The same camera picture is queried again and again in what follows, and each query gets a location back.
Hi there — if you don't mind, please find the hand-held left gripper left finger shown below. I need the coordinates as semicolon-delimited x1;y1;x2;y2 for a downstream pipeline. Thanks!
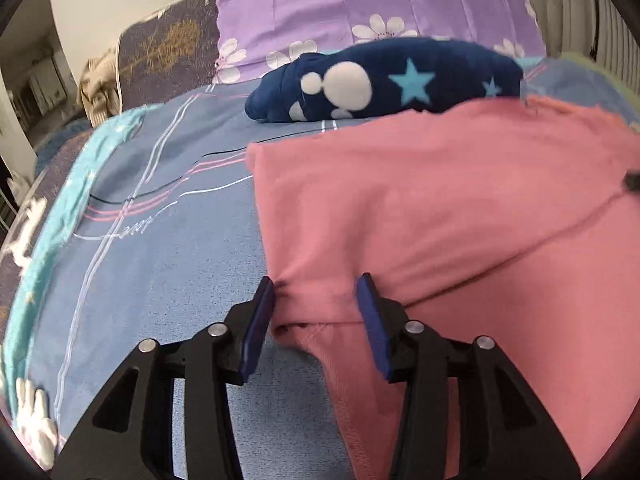
50;276;277;480

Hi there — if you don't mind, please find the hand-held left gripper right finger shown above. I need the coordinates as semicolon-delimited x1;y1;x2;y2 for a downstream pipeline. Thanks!
355;272;583;480

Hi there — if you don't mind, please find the pink small shirt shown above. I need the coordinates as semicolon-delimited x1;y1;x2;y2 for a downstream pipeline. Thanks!
247;96;640;480

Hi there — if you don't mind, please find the blue plaid bed sheet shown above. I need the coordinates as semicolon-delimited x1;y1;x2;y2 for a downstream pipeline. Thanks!
20;57;640;480

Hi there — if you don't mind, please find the white ribbed radiator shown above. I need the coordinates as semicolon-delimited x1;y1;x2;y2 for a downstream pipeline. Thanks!
524;0;640;86

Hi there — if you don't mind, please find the navy star-print fleece garment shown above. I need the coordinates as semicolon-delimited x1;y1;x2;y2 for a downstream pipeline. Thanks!
244;37;525;123

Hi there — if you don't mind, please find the teal deer-print quilt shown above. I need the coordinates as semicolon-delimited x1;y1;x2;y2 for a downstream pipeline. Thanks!
0;105;147;466

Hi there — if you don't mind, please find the beige cloth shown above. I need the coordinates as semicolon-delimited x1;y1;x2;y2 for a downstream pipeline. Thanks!
75;49;123;128

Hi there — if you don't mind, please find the dark gold-print pillow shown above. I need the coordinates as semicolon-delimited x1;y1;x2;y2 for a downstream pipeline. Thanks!
116;0;223;108

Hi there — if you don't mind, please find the purple floral pillow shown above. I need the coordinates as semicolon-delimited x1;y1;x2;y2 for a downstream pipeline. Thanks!
214;0;548;85

